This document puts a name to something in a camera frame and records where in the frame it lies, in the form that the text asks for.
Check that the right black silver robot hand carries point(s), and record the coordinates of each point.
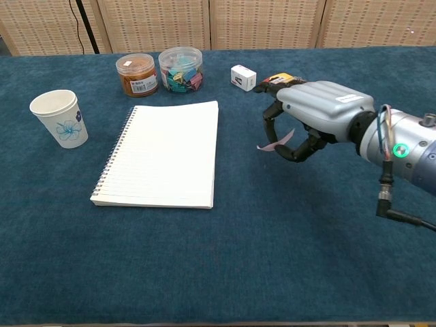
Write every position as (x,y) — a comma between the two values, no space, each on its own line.
(323,105)

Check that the small pink paper strip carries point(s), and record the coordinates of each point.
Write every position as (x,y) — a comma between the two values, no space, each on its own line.
(270,146)

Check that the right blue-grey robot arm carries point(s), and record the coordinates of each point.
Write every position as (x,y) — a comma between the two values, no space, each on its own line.
(412,146)

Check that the razor in yellow blister pack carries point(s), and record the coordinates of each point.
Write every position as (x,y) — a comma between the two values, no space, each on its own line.
(282,77)

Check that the small white cardboard box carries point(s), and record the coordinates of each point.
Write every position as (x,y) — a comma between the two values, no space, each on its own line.
(242,77)

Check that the bamboo folding screen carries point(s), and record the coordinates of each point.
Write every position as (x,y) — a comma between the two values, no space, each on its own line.
(259,24)

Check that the blue table mat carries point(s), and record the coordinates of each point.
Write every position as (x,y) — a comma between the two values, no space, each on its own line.
(272,238)

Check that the clear jar of binder clips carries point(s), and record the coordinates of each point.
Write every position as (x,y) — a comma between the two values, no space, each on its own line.
(180,71)

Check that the white spiral notebook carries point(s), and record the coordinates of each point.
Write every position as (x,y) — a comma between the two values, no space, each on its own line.
(163,156)

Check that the clear jar of rubber bands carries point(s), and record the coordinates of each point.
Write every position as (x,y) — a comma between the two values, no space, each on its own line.
(137,76)

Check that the black tripod stand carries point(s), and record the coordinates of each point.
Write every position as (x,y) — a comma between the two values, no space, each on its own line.
(88,27)

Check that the white paper cup blue flower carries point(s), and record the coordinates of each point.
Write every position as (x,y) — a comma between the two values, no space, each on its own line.
(64,122)

